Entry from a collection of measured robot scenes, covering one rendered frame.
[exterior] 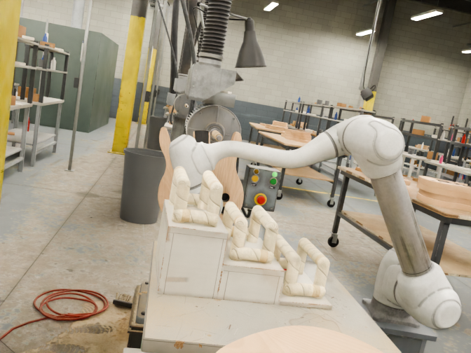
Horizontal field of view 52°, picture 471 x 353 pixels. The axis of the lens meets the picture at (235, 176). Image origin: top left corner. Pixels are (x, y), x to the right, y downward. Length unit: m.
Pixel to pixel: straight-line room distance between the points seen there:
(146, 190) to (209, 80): 3.09
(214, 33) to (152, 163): 2.91
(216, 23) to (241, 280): 1.22
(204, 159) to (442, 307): 0.91
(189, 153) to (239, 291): 0.52
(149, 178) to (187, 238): 3.74
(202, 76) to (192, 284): 0.97
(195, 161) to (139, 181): 3.37
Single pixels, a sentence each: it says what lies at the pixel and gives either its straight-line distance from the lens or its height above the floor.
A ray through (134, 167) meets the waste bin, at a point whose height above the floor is 0.58.
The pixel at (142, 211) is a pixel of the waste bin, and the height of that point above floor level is 0.14.
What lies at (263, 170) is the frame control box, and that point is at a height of 1.11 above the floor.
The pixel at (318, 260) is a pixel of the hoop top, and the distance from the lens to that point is 1.31.
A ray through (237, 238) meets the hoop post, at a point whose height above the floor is 1.08.
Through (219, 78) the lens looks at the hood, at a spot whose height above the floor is 1.49.
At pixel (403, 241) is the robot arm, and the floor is 1.06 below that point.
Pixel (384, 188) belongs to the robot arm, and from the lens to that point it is 1.59.
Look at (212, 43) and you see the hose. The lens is 2.09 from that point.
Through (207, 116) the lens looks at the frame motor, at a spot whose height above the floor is 1.32.
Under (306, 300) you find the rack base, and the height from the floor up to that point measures 0.94.
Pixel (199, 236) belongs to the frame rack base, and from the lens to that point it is 1.16.
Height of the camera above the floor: 1.42
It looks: 9 degrees down
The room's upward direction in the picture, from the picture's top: 10 degrees clockwise
